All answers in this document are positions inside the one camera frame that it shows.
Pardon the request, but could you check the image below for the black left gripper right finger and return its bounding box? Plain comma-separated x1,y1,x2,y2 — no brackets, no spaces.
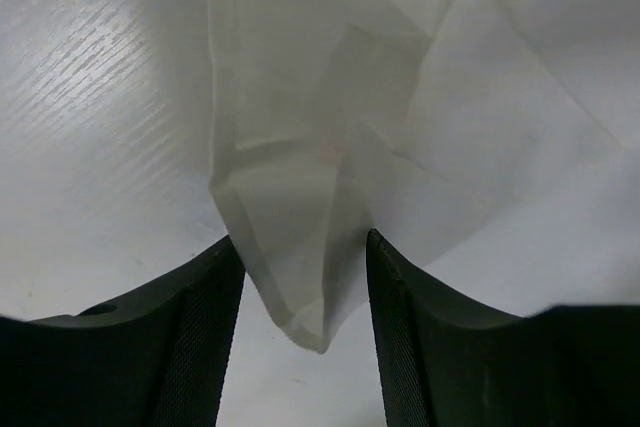
366,230,639,426

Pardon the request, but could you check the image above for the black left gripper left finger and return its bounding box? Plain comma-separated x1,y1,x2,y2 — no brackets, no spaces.
1,238,245,426

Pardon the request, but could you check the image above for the white pleated skirt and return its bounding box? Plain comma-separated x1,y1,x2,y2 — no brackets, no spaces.
208,0,639,353

